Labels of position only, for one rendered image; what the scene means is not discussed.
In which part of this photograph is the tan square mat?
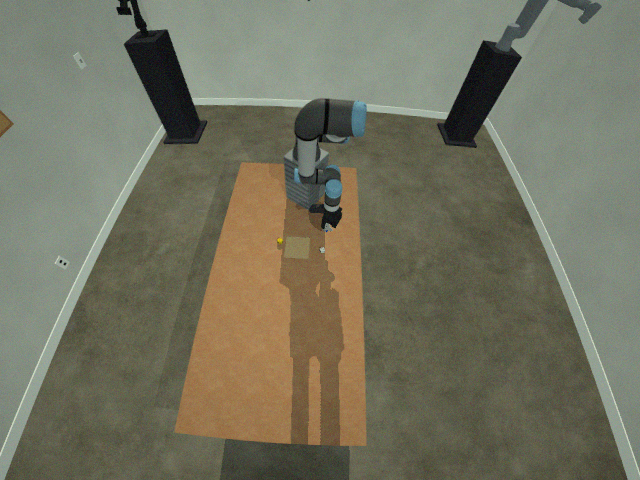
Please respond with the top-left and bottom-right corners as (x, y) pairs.
(284, 236), (310, 259)

